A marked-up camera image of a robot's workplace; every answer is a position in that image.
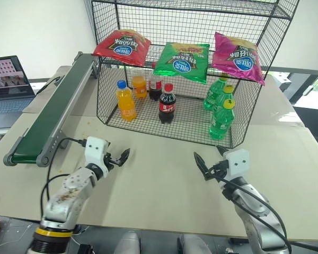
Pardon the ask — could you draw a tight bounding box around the magenta chip bag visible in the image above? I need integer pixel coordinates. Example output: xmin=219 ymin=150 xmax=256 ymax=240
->
xmin=210 ymin=31 xmax=266 ymax=87

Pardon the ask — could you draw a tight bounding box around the grey rounded shape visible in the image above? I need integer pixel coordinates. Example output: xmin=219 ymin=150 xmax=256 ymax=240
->
xmin=113 ymin=230 xmax=141 ymax=254

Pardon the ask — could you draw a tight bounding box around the black conveyor power cable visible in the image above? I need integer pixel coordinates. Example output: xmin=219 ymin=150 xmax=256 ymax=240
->
xmin=36 ymin=76 xmax=61 ymax=96

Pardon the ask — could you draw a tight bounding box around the green soda bottle yellow cap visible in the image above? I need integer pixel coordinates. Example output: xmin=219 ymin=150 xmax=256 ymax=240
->
xmin=203 ymin=75 xmax=228 ymax=111
xmin=209 ymin=99 xmax=235 ymax=140
xmin=219 ymin=85 xmax=235 ymax=112

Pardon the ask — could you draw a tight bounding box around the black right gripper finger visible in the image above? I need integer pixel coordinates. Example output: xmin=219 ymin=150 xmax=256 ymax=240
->
xmin=216 ymin=145 xmax=229 ymax=160
xmin=193 ymin=151 xmax=211 ymax=177

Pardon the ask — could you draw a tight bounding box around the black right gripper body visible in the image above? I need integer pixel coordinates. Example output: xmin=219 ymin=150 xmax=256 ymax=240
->
xmin=204 ymin=159 xmax=229 ymax=182

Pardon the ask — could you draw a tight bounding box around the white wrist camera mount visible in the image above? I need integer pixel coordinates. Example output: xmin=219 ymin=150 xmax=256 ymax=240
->
xmin=224 ymin=148 xmax=251 ymax=180
xmin=84 ymin=137 xmax=111 ymax=177

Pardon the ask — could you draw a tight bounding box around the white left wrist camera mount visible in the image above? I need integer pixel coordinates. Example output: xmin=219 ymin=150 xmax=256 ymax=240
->
xmin=84 ymin=137 xmax=111 ymax=177

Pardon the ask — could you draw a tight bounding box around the cola bottle red cap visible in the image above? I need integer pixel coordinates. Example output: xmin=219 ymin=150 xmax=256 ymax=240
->
xmin=158 ymin=83 xmax=176 ymax=124
xmin=148 ymin=63 xmax=164 ymax=102

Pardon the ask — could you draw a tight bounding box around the black wire mesh rack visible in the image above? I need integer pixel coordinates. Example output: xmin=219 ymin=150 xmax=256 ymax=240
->
xmin=84 ymin=0 xmax=300 ymax=149

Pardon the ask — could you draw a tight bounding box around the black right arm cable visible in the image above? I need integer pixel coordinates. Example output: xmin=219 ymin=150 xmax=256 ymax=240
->
xmin=219 ymin=178 xmax=318 ymax=252

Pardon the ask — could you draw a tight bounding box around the green chip bag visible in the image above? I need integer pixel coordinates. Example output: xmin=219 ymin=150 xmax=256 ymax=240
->
xmin=153 ymin=42 xmax=210 ymax=85

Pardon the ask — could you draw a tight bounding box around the red chip bag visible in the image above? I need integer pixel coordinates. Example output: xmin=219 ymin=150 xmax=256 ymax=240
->
xmin=92 ymin=29 xmax=152 ymax=67

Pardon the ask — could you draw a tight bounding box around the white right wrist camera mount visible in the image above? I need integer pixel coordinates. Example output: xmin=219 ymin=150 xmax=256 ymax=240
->
xmin=224 ymin=148 xmax=251 ymax=180

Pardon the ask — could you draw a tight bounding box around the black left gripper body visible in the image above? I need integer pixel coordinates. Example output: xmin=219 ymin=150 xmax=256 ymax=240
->
xmin=104 ymin=152 xmax=123 ymax=171

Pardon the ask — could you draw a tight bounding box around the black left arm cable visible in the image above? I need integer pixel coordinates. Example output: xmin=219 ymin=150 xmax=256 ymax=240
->
xmin=41 ymin=137 xmax=88 ymax=220

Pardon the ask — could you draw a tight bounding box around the open laptop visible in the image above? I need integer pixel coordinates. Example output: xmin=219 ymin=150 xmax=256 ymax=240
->
xmin=0 ymin=55 xmax=37 ymax=114

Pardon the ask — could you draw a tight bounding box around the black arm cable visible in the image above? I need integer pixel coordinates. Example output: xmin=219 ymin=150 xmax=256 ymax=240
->
xmin=219 ymin=178 xmax=318 ymax=252
xmin=41 ymin=137 xmax=88 ymax=220

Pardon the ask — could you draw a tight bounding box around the orange soda bottle blue cap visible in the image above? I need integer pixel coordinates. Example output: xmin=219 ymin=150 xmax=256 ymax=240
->
xmin=115 ymin=80 xmax=137 ymax=121

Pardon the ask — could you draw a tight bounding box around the green conveyor belt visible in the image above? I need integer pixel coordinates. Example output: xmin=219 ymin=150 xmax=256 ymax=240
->
xmin=3 ymin=51 xmax=100 ymax=167

